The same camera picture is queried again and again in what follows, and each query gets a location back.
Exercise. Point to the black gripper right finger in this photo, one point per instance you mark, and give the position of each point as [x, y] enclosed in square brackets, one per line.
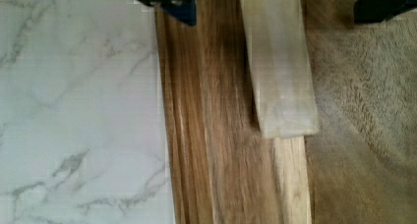
[377, 11]

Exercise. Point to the wooden cutting board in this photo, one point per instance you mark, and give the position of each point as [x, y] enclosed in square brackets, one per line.
[360, 168]

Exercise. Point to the butter stick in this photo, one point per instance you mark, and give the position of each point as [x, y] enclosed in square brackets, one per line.
[280, 68]

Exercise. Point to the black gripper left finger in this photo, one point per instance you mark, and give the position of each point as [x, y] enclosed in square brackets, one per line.
[183, 11]

